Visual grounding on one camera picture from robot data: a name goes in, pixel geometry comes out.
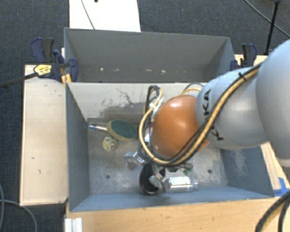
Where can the black oval thing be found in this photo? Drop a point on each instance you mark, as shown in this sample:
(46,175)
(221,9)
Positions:
(145,178)

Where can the pale wood flat board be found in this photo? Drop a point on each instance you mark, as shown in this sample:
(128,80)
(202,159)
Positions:
(43,139)

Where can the cream patterned ball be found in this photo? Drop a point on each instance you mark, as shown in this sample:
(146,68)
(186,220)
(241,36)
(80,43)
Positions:
(109,143)

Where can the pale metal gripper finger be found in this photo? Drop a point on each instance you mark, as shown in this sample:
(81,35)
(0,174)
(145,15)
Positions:
(164,184)
(154,180)

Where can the grey metal bin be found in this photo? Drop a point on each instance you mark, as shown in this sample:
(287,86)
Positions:
(111,168)

